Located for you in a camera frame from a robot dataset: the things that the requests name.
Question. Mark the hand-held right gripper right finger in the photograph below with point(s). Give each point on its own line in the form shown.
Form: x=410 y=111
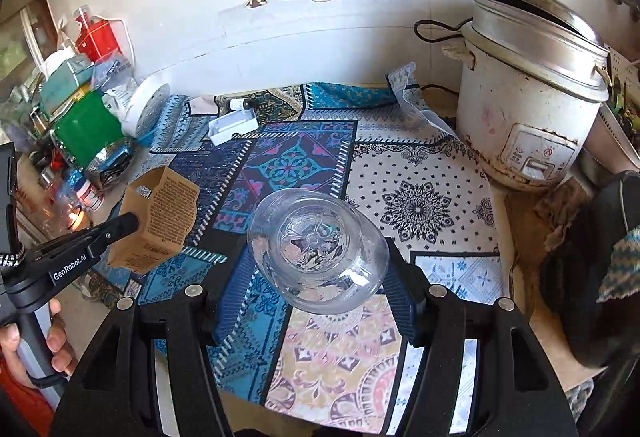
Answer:
x=400 y=297

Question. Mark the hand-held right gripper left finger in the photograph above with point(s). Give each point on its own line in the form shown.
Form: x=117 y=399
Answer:
x=227 y=302

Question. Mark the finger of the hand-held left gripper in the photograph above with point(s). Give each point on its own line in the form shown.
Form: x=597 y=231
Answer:
x=90 y=237

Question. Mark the brown cardboard box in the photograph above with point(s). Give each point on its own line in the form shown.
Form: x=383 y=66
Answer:
x=165 y=212

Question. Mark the person's left forearm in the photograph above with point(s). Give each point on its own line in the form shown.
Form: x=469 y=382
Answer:
x=20 y=409

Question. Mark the person's left hand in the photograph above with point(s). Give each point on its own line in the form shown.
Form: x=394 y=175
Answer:
x=62 y=342

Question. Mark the silver foil bag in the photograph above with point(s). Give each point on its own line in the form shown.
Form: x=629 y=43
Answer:
x=110 y=164

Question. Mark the patterned patchwork cloth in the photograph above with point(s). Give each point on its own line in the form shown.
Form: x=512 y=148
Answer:
x=425 y=197

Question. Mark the green container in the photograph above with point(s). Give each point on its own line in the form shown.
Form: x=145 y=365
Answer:
x=85 y=127

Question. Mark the white perforated round lid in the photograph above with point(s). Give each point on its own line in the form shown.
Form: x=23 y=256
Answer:
x=147 y=109

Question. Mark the teal box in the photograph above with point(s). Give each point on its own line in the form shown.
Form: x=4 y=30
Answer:
x=65 y=82

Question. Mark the white plastic tray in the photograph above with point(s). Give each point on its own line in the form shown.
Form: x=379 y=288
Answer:
x=232 y=127

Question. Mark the dark cloth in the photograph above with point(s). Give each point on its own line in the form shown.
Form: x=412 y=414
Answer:
x=575 y=277

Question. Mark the white rice cooker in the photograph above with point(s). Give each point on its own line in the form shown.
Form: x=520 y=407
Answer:
x=500 y=127

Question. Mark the red container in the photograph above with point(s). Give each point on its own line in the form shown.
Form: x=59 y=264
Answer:
x=100 y=39

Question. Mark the dark bottle with white label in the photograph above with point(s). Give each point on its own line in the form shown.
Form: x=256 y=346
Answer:
x=240 y=103

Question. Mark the teal knitted cloth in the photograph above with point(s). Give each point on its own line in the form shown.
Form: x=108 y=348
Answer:
x=622 y=262

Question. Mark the aluminium steamer pot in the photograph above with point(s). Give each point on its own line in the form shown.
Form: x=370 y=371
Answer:
x=530 y=47

